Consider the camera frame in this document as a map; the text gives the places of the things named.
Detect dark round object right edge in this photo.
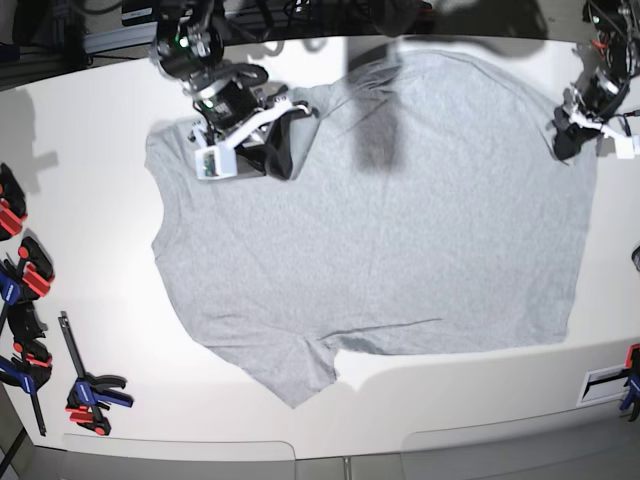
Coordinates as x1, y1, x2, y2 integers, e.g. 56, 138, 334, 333
631, 246, 640, 272

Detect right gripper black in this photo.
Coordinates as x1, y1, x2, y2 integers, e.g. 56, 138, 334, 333
235, 107, 319, 181

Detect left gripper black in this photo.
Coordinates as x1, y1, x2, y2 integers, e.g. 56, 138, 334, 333
552, 107, 599, 161

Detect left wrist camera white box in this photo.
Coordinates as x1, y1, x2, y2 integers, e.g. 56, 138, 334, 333
613, 134, 640, 160

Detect blue red clamp left edge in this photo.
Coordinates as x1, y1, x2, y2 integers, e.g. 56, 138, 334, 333
1, 235, 55, 353

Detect grey T-shirt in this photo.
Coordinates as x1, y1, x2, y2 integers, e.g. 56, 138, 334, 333
145, 52, 597, 407

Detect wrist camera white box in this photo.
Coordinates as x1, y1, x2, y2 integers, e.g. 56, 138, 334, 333
613, 134, 640, 160
194, 145, 238, 181

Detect blue clamp right edge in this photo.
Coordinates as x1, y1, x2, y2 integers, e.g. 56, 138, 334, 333
619, 344, 640, 422

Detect red black clamp upper left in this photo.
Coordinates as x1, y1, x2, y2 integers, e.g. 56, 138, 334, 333
1, 163, 28, 241

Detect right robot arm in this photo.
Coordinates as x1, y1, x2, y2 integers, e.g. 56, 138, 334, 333
151, 1, 314, 181

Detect blue bar clamp on table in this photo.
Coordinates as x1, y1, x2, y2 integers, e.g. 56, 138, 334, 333
58, 311, 134, 436

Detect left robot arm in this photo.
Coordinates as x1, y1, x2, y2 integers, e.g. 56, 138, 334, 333
553, 1, 639, 161

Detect blue clamp lower left edge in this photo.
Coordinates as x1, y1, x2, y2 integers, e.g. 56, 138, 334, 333
1, 302, 52, 437

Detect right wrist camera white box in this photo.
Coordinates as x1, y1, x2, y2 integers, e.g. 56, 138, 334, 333
194, 145, 238, 181

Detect aluminium frame rail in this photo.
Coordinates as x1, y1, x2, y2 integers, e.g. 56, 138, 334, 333
83, 22, 157, 54

